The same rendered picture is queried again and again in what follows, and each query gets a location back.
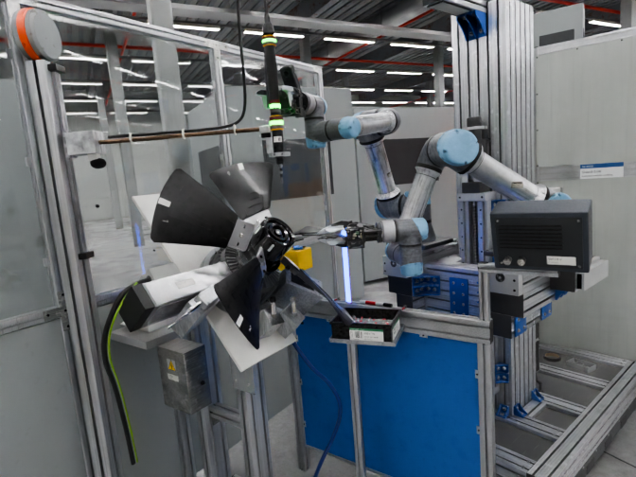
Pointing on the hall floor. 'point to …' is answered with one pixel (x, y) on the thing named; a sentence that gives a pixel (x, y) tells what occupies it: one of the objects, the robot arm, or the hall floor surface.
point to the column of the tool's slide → (75, 276)
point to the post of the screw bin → (356, 410)
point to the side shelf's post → (185, 444)
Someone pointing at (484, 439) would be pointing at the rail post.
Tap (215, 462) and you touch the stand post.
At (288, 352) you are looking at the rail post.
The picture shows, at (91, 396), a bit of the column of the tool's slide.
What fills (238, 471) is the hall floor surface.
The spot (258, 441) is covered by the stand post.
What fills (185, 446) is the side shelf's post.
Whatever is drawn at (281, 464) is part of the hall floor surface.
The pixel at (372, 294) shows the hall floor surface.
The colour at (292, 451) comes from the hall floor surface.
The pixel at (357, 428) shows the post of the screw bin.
